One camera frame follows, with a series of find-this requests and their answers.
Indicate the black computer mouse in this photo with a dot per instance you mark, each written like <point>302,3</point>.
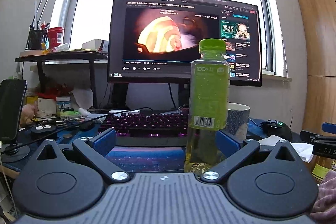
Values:
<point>278,129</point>

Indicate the white crumpled paper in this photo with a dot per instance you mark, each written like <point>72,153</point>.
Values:
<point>83,98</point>

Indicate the green tea bottle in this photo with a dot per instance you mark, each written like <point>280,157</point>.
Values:
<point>207,87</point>

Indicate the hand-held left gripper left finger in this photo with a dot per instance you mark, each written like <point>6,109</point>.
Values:
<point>105,142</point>

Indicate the white carton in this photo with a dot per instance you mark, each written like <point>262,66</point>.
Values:
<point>47,108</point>

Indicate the grey patterned mug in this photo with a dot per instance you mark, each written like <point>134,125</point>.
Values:
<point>237,121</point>

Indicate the black mesh pen holder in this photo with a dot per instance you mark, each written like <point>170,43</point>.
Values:
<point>36,39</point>

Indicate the brown plush toy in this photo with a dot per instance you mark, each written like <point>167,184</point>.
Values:
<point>27,115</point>

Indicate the black smartphone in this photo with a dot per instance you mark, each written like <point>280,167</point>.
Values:
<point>11,108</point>

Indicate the black phone stand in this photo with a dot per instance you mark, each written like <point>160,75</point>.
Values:
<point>15,153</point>

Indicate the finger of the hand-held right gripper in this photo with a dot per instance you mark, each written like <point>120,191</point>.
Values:
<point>305,136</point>
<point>329,128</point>

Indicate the window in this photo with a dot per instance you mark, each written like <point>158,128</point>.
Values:
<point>99,16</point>

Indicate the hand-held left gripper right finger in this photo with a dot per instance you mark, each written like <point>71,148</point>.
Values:
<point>227,144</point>

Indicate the black backlit keyboard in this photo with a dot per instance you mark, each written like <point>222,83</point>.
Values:
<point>147,121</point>

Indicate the white oval gadget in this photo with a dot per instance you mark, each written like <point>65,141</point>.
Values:
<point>84,112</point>

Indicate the black gadget white dots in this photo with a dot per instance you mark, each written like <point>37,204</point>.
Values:
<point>43,130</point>

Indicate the red ornament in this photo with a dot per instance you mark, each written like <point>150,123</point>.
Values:
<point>56,91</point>

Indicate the pink fluffy cloth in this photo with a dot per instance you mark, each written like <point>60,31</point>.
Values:
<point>326,195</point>

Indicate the black oval gadget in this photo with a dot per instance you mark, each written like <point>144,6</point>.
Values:
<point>86,126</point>

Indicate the bunch of pens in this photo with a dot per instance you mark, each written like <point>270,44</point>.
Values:
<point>42,26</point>

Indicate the green flat packet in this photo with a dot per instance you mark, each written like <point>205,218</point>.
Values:
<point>70,114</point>

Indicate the black computer monitor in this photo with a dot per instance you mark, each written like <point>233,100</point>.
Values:
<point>157,29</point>

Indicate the white jar blue lid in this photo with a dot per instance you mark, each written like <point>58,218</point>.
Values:
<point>63,106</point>

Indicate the black desk shelf riser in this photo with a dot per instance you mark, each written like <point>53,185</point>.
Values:
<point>65,56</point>

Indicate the wooden wardrobe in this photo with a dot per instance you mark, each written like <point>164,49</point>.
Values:
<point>317,43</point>

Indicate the amber jar yellow label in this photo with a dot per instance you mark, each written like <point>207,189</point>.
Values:
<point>321,169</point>

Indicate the white paper tissue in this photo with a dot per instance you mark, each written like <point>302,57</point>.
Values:
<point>283,148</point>

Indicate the crumpled white packet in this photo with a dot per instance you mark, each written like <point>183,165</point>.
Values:
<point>61,47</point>

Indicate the white cardboard box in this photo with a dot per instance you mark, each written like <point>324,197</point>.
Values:
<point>94,45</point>

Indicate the red plastic cup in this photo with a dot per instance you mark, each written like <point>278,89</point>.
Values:
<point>55,36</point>

